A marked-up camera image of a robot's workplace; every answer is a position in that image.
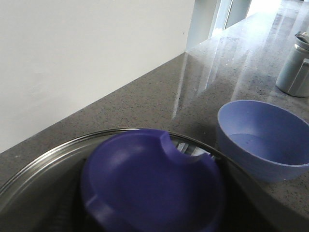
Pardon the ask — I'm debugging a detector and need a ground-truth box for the light blue plastic bowl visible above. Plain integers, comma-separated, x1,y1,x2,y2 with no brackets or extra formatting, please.
217,100,309,182

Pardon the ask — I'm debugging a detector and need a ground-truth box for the pale grey lidded cup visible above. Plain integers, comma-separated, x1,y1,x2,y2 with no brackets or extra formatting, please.
276,32,309,98

